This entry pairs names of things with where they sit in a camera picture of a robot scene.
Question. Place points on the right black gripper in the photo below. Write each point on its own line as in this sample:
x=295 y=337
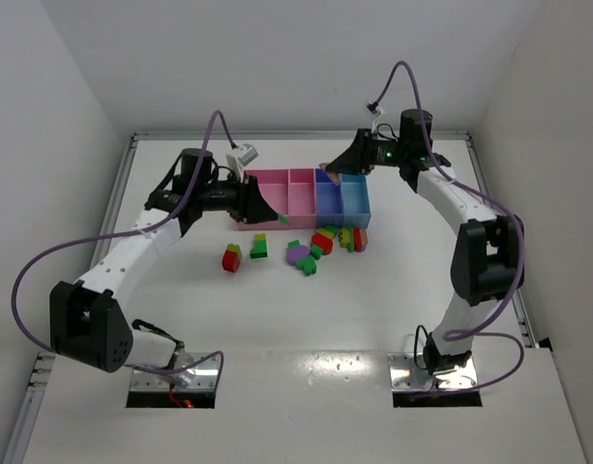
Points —
x=363 y=151

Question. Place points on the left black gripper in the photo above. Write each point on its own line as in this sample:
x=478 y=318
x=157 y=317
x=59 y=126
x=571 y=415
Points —
x=250 y=198

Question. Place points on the purple lego brick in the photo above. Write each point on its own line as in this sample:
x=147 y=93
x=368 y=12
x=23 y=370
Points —
x=334 y=177

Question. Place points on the green and lime lego stack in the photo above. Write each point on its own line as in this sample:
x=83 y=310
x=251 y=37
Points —
x=259 y=246

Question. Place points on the lime lego brick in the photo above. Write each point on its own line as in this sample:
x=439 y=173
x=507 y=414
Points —
x=235 y=248

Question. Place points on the red lego brick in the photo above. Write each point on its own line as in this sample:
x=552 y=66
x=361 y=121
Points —
x=231 y=261

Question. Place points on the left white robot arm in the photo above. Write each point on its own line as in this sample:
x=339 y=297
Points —
x=86 y=318

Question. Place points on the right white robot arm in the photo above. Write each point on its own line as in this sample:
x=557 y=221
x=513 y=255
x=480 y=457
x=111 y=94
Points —
x=486 y=267

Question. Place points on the large pink bin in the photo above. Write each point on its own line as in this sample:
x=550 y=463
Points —
x=277 y=181

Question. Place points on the purple-blue bin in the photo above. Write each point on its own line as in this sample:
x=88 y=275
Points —
x=329 y=210

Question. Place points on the small pink bin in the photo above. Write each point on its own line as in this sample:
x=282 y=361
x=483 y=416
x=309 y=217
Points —
x=301 y=198

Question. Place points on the light blue bin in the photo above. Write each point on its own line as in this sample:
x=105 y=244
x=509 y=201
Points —
x=355 y=201

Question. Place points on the purple oval green lego cluster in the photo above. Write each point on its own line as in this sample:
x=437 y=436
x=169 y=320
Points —
x=302 y=257

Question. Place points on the red oval lime lego cluster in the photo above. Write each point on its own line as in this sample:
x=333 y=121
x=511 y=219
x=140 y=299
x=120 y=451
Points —
x=324 y=238

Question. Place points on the red lime purple lego cluster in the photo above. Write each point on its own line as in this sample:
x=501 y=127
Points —
x=354 y=239

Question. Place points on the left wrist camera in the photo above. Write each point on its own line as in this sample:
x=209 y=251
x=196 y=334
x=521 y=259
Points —
x=239 y=157

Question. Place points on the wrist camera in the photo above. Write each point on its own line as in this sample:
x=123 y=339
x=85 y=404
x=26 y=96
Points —
x=377 y=113
x=239 y=157

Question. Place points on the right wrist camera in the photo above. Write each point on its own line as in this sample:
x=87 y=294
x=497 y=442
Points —
x=377 y=113

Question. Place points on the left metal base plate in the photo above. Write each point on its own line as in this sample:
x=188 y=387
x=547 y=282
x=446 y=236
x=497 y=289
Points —
x=195 y=386

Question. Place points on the metal base plate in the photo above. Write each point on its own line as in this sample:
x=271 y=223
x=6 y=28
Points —
x=195 y=386
x=413 y=387

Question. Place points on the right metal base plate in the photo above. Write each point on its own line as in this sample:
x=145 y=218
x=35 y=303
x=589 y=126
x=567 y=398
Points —
x=413 y=387

